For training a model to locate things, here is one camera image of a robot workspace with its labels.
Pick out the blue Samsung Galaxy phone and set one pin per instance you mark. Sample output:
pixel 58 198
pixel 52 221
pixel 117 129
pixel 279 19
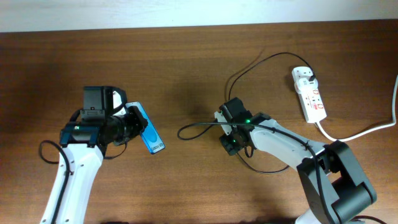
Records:
pixel 150 136

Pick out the white power strip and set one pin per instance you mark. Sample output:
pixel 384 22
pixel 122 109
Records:
pixel 312 105

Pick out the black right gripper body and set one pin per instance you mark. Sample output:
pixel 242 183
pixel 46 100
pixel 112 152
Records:
pixel 229 144

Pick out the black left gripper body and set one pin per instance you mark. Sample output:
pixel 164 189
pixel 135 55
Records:
pixel 127 126

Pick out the white USB charger adapter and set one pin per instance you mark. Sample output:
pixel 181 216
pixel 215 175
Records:
pixel 304 85

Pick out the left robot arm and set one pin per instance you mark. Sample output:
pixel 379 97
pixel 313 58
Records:
pixel 105 118

